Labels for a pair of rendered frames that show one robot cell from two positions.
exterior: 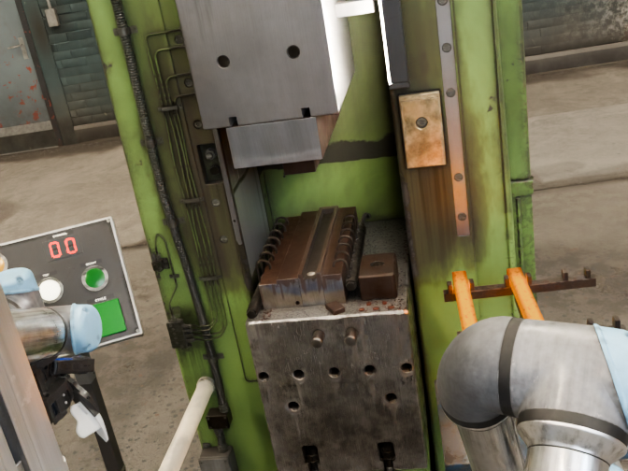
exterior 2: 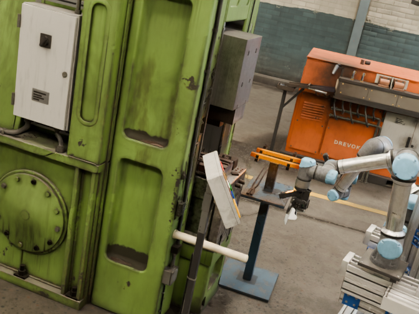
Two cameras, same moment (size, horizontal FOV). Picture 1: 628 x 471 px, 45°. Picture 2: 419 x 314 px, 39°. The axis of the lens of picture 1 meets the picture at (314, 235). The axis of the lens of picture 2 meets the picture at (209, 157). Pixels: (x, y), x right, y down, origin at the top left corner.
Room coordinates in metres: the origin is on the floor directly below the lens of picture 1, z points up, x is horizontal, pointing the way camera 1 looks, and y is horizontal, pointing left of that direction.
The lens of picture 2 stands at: (1.41, 3.37, 2.19)
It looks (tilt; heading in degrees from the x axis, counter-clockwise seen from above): 19 degrees down; 275
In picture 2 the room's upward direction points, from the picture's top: 11 degrees clockwise
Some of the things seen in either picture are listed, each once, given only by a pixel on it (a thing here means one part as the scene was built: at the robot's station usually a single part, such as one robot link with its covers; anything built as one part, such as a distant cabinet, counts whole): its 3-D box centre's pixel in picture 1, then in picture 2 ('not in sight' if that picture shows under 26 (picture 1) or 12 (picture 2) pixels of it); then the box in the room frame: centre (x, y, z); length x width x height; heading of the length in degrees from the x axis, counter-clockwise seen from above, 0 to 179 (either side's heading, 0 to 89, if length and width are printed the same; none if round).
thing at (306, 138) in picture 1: (289, 118); (206, 104); (1.81, 0.01, 1.32); 0.42 x 0.20 x 0.10; 169
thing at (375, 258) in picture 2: not in sight; (386, 253); (0.67, 0.49, 0.87); 0.15 x 0.15 x 0.10
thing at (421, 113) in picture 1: (422, 130); not in sight; (1.67, -0.28, 1.27); 0.09 x 0.02 x 0.17; 79
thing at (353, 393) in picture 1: (349, 336); (189, 196); (1.81, -0.05, 0.69); 0.56 x 0.38 x 0.45; 169
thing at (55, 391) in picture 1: (44, 384); (300, 197); (1.18, 0.52, 1.07); 0.09 x 0.08 x 0.12; 160
